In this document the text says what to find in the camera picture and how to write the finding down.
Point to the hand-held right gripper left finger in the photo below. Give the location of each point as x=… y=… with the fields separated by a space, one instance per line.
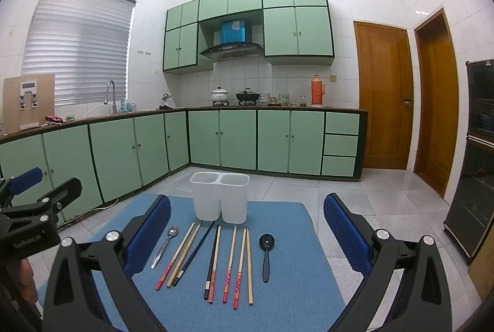
x=154 y=228

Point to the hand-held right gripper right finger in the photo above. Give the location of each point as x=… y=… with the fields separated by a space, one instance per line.
x=343 y=228

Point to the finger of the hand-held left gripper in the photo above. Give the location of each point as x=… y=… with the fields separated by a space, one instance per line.
x=63 y=193
x=25 y=178

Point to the red-patterned bamboo chopstick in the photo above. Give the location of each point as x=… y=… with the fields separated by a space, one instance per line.
x=239 y=270
x=229 y=266
x=212 y=289
x=175 y=256

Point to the plain bamboo chopstick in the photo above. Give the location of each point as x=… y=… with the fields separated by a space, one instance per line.
x=184 y=255
x=249 y=266

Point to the white two-compartment utensil holder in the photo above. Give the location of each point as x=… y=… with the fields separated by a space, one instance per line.
x=220 y=197

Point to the person's left hand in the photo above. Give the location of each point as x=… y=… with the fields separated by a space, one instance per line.
x=29 y=280

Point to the metal spoon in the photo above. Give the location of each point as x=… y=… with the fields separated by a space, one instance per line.
x=172 y=232

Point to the black chopstick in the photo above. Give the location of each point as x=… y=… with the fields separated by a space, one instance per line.
x=195 y=253
x=208 y=282

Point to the green base cabinet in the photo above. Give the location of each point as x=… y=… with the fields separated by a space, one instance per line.
x=112 y=158
x=239 y=139

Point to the green cabinet drawer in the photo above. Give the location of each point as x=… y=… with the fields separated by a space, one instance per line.
x=341 y=145
x=342 y=123
x=339 y=166

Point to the pink cloth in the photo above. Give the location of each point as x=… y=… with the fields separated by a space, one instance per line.
x=53 y=120

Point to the blue table mat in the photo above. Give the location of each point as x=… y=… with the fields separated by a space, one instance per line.
x=285 y=258

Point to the black spoon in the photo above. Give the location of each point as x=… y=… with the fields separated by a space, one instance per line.
x=266 y=241

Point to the metal kitchen faucet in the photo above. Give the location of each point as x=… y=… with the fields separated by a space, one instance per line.
x=113 y=100

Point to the bottles by sink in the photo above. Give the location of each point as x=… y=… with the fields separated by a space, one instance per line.
x=128 y=106

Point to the small glass jar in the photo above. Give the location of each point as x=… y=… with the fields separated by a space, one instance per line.
x=303 y=101

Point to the wooden door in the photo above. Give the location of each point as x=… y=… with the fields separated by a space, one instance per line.
x=382 y=96
x=438 y=104

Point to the orange thermos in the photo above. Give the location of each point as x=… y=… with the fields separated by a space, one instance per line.
x=317 y=93

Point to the white window blind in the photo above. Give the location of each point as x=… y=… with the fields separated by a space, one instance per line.
x=77 y=46

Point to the white cooking pot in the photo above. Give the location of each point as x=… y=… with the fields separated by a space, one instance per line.
x=219 y=95

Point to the black glass-door cabinet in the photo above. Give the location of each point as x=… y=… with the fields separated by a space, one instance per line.
x=476 y=162

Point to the stacked bowls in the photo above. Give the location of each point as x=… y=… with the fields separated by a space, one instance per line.
x=264 y=99

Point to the black wok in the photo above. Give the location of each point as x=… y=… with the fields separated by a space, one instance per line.
x=247 y=96

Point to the wall hooks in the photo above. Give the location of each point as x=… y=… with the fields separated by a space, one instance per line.
x=143 y=52

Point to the green wall cabinet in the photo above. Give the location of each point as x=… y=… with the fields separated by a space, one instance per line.
x=231 y=2
x=297 y=27
x=181 y=42

